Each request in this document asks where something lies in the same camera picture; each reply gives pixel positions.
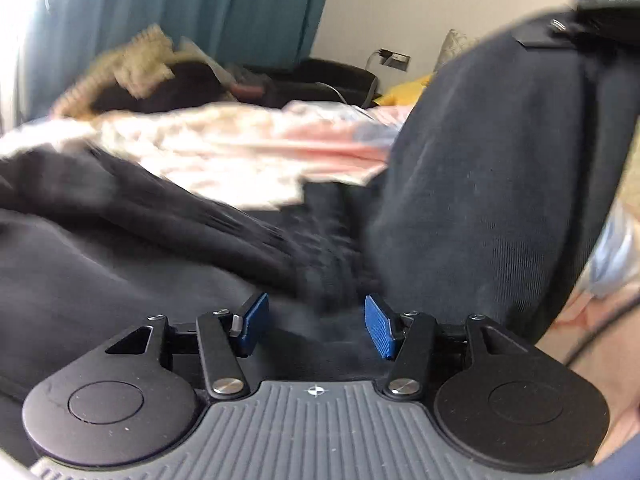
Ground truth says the dark navy garment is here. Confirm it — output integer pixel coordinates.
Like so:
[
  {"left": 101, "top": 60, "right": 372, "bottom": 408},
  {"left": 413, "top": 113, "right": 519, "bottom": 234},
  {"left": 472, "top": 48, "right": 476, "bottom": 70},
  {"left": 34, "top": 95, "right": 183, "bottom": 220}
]
[{"left": 1, "top": 13, "right": 639, "bottom": 464}]

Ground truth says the black clothes pile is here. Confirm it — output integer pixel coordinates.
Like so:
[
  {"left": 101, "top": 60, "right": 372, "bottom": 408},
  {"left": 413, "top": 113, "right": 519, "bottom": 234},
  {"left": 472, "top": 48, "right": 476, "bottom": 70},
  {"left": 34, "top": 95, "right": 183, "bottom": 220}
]
[{"left": 90, "top": 61, "right": 234, "bottom": 114}]

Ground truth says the pastel bed sheet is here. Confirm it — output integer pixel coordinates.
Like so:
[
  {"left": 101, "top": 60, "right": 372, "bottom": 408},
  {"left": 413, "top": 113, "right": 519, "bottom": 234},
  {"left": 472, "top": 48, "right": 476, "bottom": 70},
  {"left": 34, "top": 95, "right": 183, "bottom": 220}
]
[{"left": 0, "top": 98, "right": 640, "bottom": 461}]

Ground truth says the yellow pillow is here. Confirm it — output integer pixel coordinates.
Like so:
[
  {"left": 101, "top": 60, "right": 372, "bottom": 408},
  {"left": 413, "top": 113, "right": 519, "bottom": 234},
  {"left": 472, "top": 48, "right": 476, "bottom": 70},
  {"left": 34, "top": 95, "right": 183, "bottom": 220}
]
[{"left": 374, "top": 74, "right": 434, "bottom": 106}]

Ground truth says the black sofa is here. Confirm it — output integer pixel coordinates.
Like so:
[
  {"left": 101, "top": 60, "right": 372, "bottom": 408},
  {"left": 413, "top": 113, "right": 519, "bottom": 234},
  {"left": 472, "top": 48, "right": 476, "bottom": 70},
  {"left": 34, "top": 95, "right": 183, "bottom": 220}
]
[{"left": 228, "top": 58, "right": 380, "bottom": 108}]

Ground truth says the cream knitted blanket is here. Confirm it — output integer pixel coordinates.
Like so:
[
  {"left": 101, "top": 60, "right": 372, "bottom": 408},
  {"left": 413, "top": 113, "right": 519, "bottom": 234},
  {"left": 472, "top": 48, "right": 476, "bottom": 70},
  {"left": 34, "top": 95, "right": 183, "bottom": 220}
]
[{"left": 50, "top": 24, "right": 175, "bottom": 117}]

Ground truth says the teal curtain right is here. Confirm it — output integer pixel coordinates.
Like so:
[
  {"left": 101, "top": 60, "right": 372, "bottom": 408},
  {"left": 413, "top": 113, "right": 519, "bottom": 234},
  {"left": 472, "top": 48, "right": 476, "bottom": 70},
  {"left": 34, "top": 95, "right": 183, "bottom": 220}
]
[{"left": 21, "top": 0, "right": 326, "bottom": 119}]

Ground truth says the wall power socket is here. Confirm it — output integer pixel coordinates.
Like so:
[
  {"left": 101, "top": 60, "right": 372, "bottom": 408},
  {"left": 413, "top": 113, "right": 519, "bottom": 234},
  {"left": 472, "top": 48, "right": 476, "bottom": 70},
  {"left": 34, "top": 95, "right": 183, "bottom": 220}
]
[{"left": 378, "top": 49, "right": 411, "bottom": 72}]

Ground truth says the white charging cable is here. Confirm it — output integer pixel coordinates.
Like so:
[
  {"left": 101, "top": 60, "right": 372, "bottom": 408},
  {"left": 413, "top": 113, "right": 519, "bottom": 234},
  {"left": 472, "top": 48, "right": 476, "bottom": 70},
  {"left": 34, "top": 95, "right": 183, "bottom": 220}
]
[{"left": 314, "top": 49, "right": 392, "bottom": 122}]

